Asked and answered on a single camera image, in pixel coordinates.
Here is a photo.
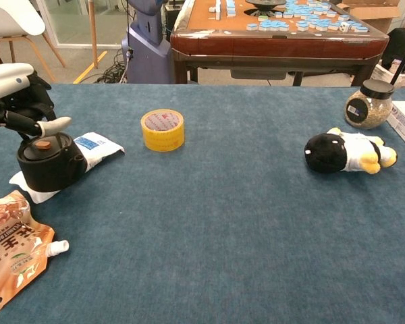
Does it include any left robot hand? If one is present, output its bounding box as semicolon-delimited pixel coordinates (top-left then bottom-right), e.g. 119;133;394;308
0;63;72;140

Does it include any small black teapot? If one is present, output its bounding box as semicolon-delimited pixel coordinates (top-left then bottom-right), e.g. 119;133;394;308
16;130;88;193

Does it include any white wooden leg chair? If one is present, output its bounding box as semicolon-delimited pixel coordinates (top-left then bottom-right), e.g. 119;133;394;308
0;0;67;84

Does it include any wooden pole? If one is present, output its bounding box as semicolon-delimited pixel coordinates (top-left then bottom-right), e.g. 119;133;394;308
88;0;99;70

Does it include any white pouch blue label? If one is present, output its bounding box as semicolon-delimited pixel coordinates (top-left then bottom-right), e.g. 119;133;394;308
9;132;126;205

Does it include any yellow tape roll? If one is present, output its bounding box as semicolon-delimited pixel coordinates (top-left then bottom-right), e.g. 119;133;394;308
140;108;186;153

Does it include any orange spouted drink pouch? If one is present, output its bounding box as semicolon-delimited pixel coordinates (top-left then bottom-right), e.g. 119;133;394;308
0;190;70;315

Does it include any blue felt table cover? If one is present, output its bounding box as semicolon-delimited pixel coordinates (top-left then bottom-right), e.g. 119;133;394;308
0;82;405;324

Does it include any brown mahjong table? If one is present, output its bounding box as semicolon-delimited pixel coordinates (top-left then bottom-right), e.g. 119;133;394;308
170;0;391;87

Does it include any black mahjong table dome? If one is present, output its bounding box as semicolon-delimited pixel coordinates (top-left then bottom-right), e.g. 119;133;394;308
244;0;287;17

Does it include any black white penguin plush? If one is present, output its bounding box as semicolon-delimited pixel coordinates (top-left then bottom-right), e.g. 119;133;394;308
303;126;398;175

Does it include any glass jar black lid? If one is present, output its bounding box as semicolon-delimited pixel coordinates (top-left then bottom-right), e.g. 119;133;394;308
344;79;396;130

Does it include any brown cardboard box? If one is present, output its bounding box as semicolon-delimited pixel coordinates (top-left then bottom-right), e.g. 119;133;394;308
335;0;402;34

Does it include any white cardboard box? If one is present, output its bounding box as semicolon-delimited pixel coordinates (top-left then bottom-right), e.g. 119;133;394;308
371;62;405;89

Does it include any black tripod stand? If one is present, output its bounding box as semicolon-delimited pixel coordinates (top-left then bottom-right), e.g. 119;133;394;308
389;50;405;89

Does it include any black bag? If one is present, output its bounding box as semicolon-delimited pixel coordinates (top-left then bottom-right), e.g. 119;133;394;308
381;27;405;74

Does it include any black floor cable bundle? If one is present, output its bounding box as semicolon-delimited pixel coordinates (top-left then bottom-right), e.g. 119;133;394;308
97;50;130;84

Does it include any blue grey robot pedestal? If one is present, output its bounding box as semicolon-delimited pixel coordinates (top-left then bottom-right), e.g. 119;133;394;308
121;0;176;84

